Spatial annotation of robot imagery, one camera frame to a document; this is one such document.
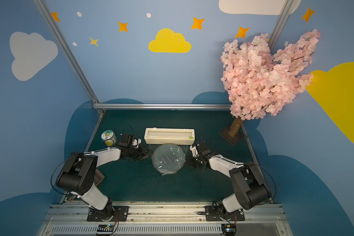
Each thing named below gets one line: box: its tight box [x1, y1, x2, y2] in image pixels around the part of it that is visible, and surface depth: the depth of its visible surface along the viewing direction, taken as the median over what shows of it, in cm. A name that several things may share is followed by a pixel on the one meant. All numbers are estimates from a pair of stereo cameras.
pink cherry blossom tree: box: [220, 29, 321, 138], surface depth 66 cm
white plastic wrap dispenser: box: [144, 127, 196, 146], surface depth 101 cm
